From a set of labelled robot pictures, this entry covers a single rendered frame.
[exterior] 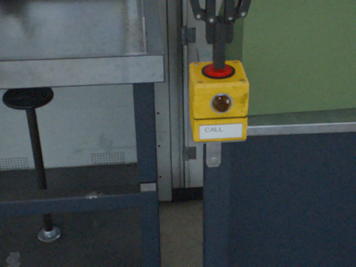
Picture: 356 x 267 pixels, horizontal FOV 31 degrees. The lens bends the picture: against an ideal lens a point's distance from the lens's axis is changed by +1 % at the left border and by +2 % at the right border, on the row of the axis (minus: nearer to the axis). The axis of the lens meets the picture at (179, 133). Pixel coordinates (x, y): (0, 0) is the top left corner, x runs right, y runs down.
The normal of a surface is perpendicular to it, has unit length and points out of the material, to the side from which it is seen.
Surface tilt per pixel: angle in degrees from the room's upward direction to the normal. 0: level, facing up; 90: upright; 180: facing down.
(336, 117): 0
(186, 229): 0
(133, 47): 0
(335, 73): 90
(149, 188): 90
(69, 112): 90
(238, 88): 90
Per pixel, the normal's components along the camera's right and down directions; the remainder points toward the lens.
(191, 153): 0.07, 0.52
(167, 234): -0.01, -0.85
